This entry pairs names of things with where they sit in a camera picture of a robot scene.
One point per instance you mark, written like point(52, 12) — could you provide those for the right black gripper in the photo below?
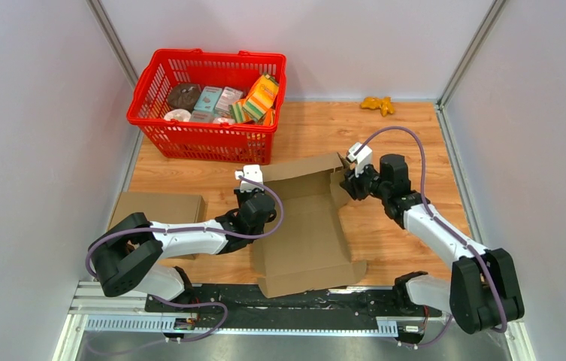
point(350, 183)

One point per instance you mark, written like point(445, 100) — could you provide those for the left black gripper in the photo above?
point(242, 195)

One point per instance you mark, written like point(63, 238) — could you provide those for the cardboard sheet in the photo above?
point(309, 251)

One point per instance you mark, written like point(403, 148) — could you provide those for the cardboard box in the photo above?
point(169, 208)

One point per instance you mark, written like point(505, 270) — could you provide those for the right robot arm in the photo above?
point(483, 292)

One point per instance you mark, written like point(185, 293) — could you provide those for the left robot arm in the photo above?
point(126, 258)

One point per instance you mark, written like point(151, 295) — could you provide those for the grey pink small box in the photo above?
point(227, 98)

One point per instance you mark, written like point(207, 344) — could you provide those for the teal small box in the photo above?
point(208, 99)

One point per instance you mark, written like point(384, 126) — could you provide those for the yellow toy figure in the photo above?
point(384, 105)

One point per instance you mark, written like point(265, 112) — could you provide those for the green striped sponge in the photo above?
point(238, 113)

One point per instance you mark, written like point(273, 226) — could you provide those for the striped sponge pack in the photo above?
point(261, 97)

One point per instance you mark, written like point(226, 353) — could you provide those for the red plastic basket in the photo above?
point(207, 135)

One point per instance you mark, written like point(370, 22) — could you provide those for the white round container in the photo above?
point(178, 115)

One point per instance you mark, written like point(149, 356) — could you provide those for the brown round packet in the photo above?
point(184, 96)

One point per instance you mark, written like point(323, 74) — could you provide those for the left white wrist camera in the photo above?
point(250, 177)

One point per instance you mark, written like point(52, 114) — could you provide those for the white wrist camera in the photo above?
point(250, 177)
point(358, 156)

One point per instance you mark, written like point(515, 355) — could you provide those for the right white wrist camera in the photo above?
point(358, 156)

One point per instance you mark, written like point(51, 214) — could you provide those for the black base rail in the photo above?
point(241, 309)

